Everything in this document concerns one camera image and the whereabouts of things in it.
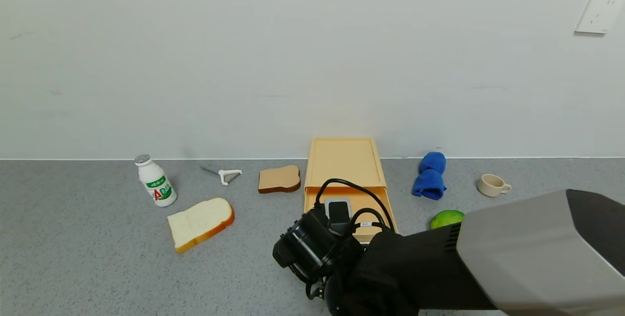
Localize yellow drawer with white handle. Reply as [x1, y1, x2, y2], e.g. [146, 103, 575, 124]
[303, 187, 399, 246]

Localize brown toast slice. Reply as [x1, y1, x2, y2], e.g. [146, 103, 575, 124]
[258, 165, 301, 194]

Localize blue folded cloth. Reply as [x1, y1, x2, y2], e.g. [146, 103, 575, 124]
[412, 152, 447, 201]

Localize white bread slice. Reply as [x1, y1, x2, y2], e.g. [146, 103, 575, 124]
[167, 197, 235, 254]

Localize green lime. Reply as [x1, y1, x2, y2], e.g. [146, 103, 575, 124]
[430, 210, 466, 231]

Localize white AD milk bottle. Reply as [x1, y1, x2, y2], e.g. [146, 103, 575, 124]
[134, 154, 178, 208]

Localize beige cup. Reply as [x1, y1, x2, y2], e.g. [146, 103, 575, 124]
[477, 174, 512, 197]

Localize black plain cable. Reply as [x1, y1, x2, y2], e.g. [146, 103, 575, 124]
[314, 178, 396, 233]

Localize grey framed wrist camera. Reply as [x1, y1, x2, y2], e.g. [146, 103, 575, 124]
[324, 197, 353, 234]

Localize black cable with white label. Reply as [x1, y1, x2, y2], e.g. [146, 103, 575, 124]
[348, 207, 390, 233]

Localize white peeler with grey handle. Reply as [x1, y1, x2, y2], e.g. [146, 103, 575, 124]
[201, 166, 243, 187]

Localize white wall socket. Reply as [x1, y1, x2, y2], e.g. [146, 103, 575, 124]
[574, 0, 625, 35]

